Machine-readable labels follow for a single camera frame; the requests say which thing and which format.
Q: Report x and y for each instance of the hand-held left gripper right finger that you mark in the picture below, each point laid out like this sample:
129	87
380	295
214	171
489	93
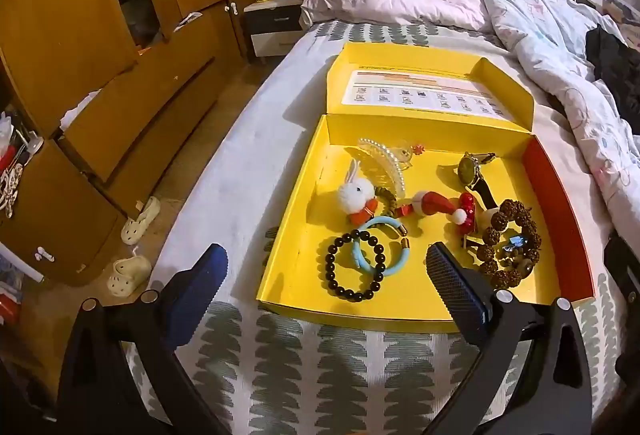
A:
457	290

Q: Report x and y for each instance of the light blue bangle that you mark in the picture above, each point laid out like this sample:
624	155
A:
400	265

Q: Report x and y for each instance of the wooden wardrobe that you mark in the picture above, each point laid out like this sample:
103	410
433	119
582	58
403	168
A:
75	40

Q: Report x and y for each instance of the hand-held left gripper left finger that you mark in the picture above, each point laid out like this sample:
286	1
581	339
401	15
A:
200	295

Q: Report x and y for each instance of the dark and white nightstand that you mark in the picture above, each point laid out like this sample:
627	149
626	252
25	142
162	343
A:
272	22

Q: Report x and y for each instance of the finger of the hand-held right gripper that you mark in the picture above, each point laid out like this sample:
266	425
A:
625	265

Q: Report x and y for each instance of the black garment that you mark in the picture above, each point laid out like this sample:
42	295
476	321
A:
612	65

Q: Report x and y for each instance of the small clear star hair clip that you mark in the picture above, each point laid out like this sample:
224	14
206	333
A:
411	154

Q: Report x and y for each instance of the small blue hair clip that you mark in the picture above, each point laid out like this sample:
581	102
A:
515	242

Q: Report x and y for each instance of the cream slipper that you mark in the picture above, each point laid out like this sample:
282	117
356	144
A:
142	220
127	274

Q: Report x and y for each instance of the white rabbit plush hair clip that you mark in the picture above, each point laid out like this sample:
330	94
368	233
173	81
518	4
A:
356	195

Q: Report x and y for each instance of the light blue printed quilt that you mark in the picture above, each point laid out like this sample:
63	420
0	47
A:
550	40

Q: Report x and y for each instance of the bed with leaf pattern sheet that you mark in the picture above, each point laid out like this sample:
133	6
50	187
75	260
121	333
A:
235	155

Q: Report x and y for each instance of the red santa hat hair clip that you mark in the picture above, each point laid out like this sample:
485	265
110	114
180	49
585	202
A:
430	204

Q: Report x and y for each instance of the yellow cardboard box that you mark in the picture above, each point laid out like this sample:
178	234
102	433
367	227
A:
415	287

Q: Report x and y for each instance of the clear pearl hair claw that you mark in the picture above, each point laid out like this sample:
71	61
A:
380	165

